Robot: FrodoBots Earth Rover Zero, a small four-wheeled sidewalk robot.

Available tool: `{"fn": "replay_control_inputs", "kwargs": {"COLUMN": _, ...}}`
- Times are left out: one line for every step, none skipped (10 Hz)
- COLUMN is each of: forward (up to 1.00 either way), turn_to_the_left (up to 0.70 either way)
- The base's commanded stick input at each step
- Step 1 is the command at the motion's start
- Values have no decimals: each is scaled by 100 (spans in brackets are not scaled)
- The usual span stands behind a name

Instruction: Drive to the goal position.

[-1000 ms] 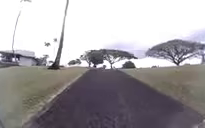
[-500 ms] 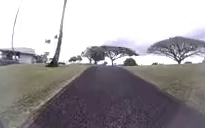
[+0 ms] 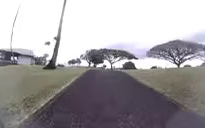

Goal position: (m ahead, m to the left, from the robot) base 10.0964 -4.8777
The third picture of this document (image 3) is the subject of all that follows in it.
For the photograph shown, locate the dark round-crowned tree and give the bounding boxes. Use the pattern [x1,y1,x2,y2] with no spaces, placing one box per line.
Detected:
[79,49,105,69]

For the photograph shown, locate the wide flat-crowned tree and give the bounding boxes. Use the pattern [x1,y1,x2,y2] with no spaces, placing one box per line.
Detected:
[98,48,139,71]

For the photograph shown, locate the thin palm tree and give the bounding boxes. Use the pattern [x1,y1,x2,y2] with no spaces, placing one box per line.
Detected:
[9,3,22,64]

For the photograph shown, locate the tall leaning palm tree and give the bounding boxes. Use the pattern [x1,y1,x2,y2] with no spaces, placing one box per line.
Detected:
[43,0,68,70]

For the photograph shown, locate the grass field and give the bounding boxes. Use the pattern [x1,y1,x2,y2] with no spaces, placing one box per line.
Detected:
[123,66,205,118]
[0,64,89,128]

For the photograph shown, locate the large umbrella-shaped tree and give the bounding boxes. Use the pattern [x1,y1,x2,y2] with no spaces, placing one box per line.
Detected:
[145,39,205,69]

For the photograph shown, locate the dark rounded bush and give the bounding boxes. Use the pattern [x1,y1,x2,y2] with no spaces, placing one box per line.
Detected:
[121,61,138,70]

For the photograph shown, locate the dark asphalt path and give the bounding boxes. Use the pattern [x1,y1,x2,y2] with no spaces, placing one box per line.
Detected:
[18,68,205,128]

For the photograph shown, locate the low flat-roofed building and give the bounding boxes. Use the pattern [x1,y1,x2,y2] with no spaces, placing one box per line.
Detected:
[0,47,36,66]

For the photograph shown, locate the cluster of small trees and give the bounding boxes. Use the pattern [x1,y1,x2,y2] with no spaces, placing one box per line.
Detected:
[67,57,82,67]

